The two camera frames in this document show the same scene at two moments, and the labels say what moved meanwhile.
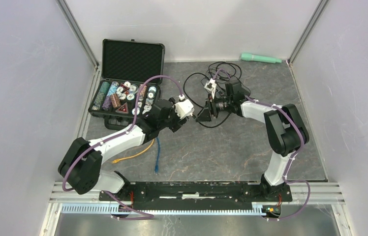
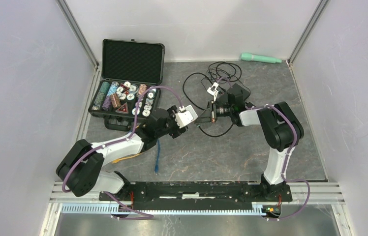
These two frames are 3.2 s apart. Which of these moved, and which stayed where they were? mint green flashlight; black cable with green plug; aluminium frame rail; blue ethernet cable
Moved: black cable with green plug
Stayed: mint green flashlight; aluminium frame rail; blue ethernet cable
